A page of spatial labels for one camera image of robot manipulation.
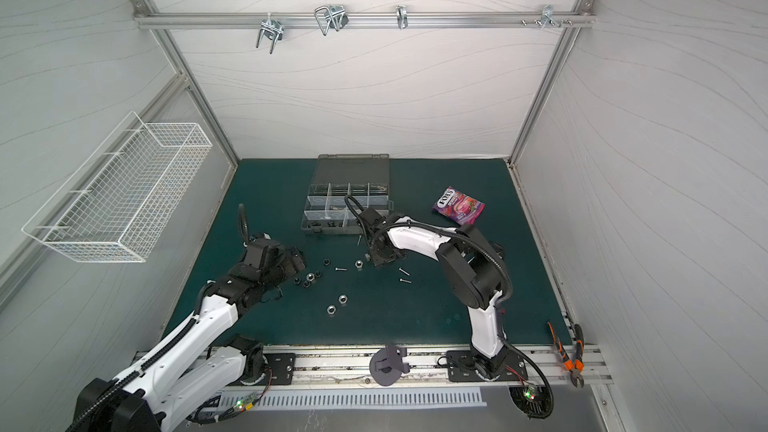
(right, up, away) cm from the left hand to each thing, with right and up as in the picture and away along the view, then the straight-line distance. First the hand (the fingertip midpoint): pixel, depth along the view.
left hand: (297, 256), depth 85 cm
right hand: (+26, 0, +9) cm, 28 cm away
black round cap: (+26, -24, -12) cm, 38 cm away
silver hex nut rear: (+13, -12, -1) cm, 18 cm away
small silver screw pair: (+31, -8, +4) cm, 32 cm away
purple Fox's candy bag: (+51, +13, +19) cm, 56 cm away
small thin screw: (+12, -5, +6) cm, 14 cm away
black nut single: (+7, -3, +6) cm, 10 cm away
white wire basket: (-37, +17, -17) cm, 44 cm away
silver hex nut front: (+10, -15, -2) cm, 18 cm away
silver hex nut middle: (+17, -4, +6) cm, 19 cm away
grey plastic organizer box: (+17, +24, +30) cm, 42 cm away
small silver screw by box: (+16, +2, +13) cm, 21 cm away
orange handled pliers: (+73, -25, -12) cm, 78 cm away
